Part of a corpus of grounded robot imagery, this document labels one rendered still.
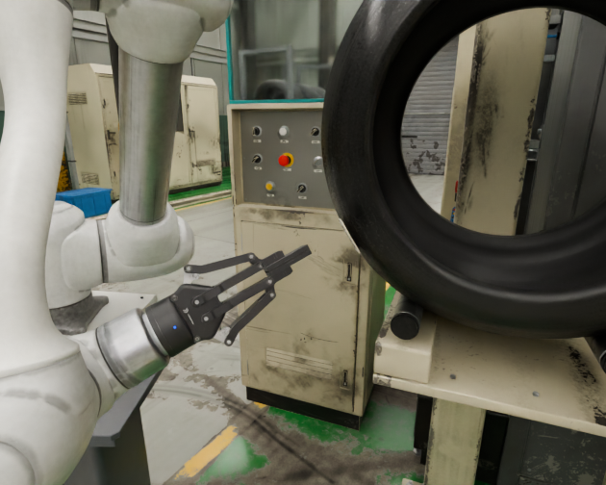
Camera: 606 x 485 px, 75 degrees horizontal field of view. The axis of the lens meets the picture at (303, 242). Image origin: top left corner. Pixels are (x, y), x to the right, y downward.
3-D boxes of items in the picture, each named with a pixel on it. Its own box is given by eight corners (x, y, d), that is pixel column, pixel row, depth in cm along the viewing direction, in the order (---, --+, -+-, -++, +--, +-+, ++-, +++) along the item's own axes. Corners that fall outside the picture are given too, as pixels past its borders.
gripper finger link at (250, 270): (195, 307, 56) (189, 298, 56) (263, 267, 59) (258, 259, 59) (195, 310, 52) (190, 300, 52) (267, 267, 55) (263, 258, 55)
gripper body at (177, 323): (144, 303, 56) (204, 271, 58) (173, 354, 56) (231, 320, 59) (138, 308, 49) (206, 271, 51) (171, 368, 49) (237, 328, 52)
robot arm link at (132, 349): (138, 377, 56) (176, 354, 57) (128, 397, 47) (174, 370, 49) (105, 321, 55) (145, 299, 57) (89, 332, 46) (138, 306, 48)
